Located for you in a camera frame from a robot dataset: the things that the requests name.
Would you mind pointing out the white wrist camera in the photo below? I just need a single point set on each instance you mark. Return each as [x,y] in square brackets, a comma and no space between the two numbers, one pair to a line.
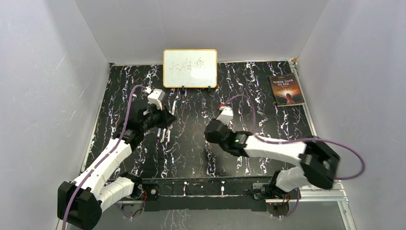
[156,97]
[226,115]

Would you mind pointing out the white pen green tip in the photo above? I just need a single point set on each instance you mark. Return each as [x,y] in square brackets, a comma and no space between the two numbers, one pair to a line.
[163,134]

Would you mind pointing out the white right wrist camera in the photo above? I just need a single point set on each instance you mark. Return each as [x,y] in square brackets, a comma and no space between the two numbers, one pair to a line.
[226,115]

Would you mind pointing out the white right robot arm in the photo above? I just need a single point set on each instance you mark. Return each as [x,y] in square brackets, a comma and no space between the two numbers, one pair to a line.
[314,161]

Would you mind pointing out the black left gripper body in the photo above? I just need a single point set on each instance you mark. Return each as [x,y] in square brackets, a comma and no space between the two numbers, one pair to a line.
[156,118]

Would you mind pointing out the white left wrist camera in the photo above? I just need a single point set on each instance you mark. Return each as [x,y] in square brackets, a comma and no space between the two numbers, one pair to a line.
[156,97]

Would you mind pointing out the dark Three Days book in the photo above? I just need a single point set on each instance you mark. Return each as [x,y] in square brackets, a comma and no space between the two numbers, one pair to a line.
[286,90]

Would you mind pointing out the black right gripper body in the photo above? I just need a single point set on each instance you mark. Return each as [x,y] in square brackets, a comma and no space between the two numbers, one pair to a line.
[209,139]

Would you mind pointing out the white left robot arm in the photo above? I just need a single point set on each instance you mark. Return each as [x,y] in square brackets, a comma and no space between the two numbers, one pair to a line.
[82,201]

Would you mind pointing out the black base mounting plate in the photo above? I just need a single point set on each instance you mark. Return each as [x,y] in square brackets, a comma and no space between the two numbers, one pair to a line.
[212,193]

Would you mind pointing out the white dry-erase board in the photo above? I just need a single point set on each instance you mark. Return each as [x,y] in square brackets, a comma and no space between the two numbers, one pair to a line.
[190,68]

